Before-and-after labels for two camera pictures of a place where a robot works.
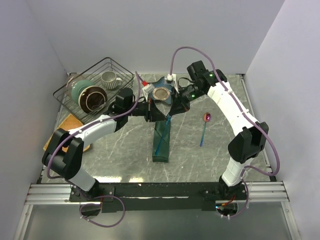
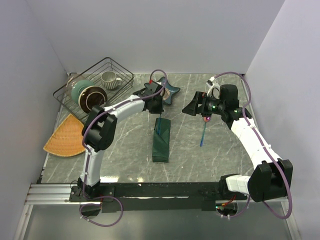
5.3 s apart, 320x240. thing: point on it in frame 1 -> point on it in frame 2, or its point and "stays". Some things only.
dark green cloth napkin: [162, 155] stays
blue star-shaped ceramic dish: [162, 91] stays
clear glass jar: [72, 78] stays
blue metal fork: [168, 117] -> [158, 130]
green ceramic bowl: [77, 87] stays
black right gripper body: [186, 95] -> [210, 105]
